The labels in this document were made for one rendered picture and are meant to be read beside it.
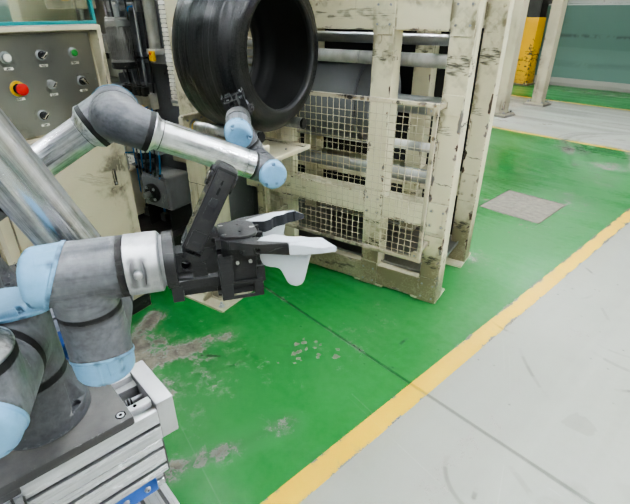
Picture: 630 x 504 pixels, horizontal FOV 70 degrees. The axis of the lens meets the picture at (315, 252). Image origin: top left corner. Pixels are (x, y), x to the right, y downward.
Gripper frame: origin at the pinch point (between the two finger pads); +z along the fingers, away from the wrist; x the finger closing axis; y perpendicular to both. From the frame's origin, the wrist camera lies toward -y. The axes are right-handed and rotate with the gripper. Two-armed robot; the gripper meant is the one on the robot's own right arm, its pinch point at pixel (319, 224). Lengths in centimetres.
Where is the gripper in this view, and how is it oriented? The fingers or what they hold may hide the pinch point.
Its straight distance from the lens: 60.2
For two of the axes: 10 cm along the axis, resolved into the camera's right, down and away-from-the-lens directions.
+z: 9.6, -1.3, 2.5
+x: 2.8, 3.3, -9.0
